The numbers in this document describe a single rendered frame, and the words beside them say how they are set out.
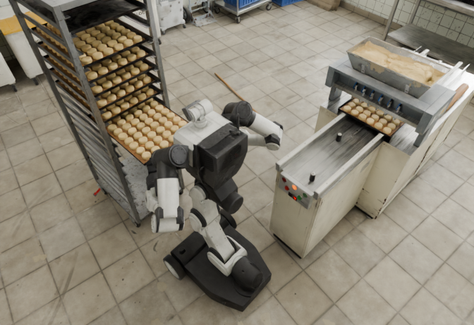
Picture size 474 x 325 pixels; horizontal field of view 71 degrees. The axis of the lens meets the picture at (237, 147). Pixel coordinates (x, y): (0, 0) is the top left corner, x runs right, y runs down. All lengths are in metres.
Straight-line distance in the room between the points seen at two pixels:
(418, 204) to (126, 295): 2.48
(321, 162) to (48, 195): 2.38
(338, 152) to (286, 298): 1.09
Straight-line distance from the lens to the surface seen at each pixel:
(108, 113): 2.09
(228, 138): 1.48
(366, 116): 2.46
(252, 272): 2.23
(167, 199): 1.42
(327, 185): 1.97
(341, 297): 2.66
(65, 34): 1.74
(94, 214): 3.10
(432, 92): 2.39
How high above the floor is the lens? 2.40
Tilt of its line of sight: 46 degrees down
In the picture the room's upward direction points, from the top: straight up
